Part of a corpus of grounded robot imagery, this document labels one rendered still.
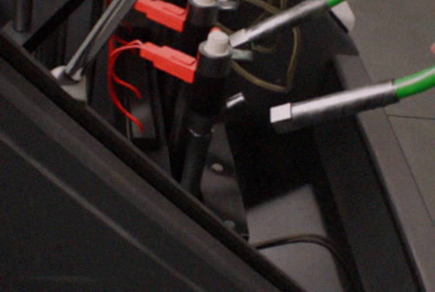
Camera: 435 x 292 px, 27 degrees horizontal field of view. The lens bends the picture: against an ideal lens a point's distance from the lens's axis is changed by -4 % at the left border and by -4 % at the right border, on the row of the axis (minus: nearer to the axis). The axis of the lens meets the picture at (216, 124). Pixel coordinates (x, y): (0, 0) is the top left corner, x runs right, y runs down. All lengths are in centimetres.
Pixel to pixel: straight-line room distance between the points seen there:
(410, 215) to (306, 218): 18
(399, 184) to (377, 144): 7
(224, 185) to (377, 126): 25
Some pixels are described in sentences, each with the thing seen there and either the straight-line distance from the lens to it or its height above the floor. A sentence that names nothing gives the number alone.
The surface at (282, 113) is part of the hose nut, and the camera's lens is 67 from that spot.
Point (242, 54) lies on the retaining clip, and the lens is 76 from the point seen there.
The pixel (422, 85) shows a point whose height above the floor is 121.
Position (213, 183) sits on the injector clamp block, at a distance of 86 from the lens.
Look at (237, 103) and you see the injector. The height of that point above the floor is 109.
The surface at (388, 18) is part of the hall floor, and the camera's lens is 338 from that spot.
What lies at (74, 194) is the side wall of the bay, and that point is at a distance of 37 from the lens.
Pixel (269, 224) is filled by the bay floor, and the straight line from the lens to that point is 106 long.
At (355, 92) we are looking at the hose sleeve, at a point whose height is 118.
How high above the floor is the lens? 153
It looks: 36 degrees down
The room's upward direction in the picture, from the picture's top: 11 degrees clockwise
